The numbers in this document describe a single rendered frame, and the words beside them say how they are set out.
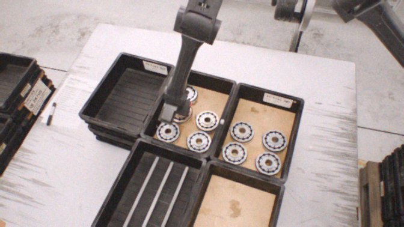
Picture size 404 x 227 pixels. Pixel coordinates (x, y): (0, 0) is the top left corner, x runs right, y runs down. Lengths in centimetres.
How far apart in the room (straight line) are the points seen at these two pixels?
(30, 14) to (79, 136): 234
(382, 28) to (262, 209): 74
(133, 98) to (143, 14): 188
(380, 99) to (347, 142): 125
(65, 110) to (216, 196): 94
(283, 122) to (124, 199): 75
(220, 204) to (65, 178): 74
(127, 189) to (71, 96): 71
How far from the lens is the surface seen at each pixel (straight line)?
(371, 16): 76
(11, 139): 219
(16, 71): 238
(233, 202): 118
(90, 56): 190
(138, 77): 152
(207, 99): 139
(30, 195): 155
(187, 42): 78
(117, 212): 122
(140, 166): 126
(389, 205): 203
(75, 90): 176
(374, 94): 277
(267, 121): 135
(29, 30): 352
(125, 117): 140
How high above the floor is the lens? 196
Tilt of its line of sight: 58 degrees down
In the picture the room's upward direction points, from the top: 4 degrees counter-clockwise
